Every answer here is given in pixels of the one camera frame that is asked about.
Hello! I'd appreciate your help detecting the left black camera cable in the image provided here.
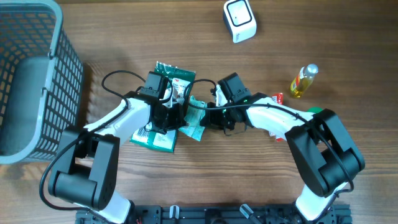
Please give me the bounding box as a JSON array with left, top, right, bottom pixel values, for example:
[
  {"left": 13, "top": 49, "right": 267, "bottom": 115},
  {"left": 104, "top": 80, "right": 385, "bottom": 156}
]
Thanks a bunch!
[{"left": 39, "top": 70, "right": 147, "bottom": 212}]

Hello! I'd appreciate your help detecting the red snack stick wrapper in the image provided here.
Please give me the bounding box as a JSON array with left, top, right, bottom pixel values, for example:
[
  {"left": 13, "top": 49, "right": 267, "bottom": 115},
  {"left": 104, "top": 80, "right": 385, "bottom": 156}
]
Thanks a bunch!
[{"left": 269, "top": 93, "right": 284, "bottom": 142}]

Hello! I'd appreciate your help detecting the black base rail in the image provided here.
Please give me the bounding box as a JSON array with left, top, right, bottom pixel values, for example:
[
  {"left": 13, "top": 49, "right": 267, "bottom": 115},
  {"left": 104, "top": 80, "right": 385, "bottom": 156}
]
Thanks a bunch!
[{"left": 75, "top": 204, "right": 353, "bottom": 224}]

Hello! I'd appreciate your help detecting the green 3M gloves package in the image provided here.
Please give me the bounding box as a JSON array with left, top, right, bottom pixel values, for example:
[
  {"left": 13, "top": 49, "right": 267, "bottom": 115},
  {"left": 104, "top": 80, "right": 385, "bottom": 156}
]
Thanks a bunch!
[{"left": 130, "top": 62, "right": 196, "bottom": 153}]

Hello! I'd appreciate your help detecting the black camera cable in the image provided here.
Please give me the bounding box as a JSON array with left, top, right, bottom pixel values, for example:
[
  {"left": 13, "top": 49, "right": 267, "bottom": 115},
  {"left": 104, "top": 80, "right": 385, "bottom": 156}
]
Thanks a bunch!
[
  {"left": 183, "top": 78, "right": 355, "bottom": 195},
  {"left": 39, "top": 70, "right": 147, "bottom": 212}
]

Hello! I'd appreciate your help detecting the grey plastic mesh basket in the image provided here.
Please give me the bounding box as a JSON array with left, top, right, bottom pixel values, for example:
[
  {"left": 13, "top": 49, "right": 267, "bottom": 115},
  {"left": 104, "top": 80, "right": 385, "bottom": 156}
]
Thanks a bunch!
[{"left": 1, "top": 0, "right": 84, "bottom": 164}]

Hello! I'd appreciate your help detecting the mint green sachet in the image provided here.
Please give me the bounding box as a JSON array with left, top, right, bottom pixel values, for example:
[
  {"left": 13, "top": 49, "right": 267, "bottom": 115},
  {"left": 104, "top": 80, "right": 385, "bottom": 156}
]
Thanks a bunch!
[{"left": 179, "top": 106, "right": 205, "bottom": 141}]

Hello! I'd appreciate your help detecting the yellow Vim dish soap bottle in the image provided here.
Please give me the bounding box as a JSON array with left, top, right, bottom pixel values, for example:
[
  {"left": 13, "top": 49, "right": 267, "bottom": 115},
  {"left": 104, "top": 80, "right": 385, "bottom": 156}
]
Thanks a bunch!
[{"left": 289, "top": 63, "right": 318, "bottom": 98}]

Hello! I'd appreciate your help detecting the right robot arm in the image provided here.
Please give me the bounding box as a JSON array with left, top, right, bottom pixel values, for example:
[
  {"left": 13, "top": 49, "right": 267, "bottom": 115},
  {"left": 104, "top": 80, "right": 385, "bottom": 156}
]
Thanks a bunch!
[{"left": 201, "top": 73, "right": 365, "bottom": 223}]

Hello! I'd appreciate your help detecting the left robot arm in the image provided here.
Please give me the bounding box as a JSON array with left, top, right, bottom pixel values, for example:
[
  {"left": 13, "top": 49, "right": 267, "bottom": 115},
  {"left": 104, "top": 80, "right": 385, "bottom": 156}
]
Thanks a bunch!
[{"left": 39, "top": 72, "right": 180, "bottom": 223}]

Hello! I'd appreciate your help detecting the right black camera cable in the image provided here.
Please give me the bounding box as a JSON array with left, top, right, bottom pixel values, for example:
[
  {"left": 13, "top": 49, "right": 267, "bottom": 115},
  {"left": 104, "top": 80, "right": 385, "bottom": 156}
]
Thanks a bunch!
[{"left": 183, "top": 78, "right": 355, "bottom": 195}]

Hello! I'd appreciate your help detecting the green lid white jar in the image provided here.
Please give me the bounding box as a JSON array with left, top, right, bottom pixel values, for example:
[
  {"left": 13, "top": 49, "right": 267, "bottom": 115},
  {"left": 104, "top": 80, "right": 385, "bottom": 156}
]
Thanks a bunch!
[{"left": 307, "top": 107, "right": 323, "bottom": 113}]

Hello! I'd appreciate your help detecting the white barcode scanner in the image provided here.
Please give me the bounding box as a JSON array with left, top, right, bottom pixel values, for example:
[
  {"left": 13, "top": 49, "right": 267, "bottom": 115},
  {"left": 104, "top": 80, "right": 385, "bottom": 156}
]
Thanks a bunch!
[{"left": 223, "top": 0, "right": 257, "bottom": 44}]

